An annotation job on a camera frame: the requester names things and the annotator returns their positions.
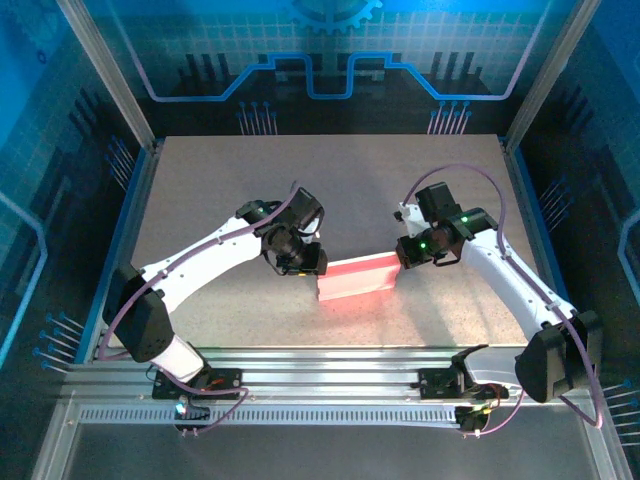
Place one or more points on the black connector block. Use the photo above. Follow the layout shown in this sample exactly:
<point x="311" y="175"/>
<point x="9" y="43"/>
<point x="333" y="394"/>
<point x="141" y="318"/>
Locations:
<point x="472" y="420"/>
<point x="192" y="412"/>

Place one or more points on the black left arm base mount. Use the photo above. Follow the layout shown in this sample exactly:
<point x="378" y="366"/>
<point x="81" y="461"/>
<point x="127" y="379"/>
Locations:
<point x="225" y="382"/>

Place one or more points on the pink paper box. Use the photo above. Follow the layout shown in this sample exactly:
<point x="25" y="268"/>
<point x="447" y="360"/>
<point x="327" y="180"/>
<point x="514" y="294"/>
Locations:
<point x="360" y="280"/>

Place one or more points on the aluminium frame post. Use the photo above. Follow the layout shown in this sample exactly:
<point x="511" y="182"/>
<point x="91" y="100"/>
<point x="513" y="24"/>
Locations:
<point x="105" y="70"/>
<point x="550" y="70"/>

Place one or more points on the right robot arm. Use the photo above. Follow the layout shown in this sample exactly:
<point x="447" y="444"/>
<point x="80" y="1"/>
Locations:
<point x="500" y="275"/>

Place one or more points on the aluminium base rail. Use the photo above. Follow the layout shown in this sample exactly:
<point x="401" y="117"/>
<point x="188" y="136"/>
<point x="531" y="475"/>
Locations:
<point x="325" y="372"/>

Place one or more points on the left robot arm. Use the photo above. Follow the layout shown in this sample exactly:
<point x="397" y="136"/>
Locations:
<point x="210" y="255"/>

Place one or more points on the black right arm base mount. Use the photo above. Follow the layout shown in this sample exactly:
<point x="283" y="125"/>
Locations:
<point x="440" y="382"/>

